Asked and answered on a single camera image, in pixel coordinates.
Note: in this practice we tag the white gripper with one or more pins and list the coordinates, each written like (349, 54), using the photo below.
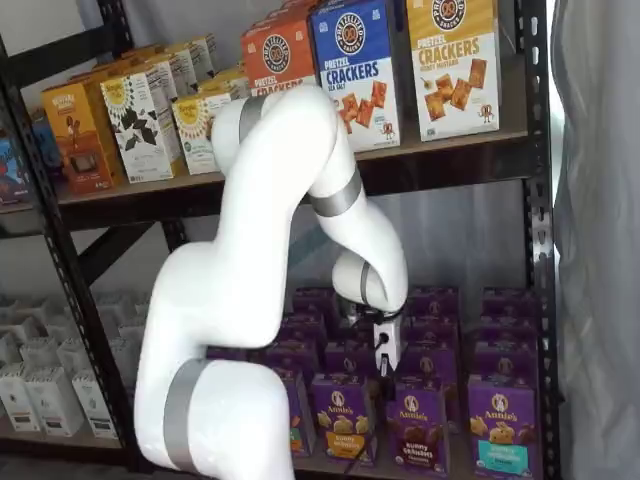
(392, 340)

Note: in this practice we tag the purple Annie's box brown patch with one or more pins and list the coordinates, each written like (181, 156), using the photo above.
(415, 435)

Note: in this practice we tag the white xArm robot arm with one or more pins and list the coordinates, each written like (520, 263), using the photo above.
(250, 225)

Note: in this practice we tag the purple Annie's box yellow patch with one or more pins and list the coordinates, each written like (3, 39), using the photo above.
(342, 425)

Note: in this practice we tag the purple Annie's box green patch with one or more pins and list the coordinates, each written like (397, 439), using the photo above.
(300, 415)

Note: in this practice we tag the purple Annie's box teal patch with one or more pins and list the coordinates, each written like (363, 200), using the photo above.
(505, 425)

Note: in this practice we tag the white carton box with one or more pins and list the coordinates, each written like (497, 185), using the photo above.
(55, 405)
(40, 352)
(7, 350)
(17, 400)
(95, 407)
(75, 352)
(120, 307)

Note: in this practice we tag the yellow pretzel crackers box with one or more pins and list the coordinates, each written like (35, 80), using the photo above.
(450, 75)

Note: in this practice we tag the Simple Mills almond bar box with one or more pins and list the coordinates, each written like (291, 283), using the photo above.
(225, 85)
(192, 135)

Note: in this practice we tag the blue pretzel crackers box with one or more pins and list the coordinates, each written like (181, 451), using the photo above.
(360, 50)

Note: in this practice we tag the orange pretzel crackers box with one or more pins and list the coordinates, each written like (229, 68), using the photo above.
(280, 55)
(285, 11)

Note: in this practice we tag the Sweet Thins mint chocolate box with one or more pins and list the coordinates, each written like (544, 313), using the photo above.
(135, 130)
(205, 57)
(177, 75)

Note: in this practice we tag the orange Simple Mills box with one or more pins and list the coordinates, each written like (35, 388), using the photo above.
(75, 140)
(100, 70)

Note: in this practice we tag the blue red graphic box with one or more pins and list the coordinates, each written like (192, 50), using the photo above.
(12, 170)

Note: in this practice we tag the black metal shelving rack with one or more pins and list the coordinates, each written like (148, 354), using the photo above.
(537, 150)

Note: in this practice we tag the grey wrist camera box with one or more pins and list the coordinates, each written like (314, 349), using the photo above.
(352, 312)

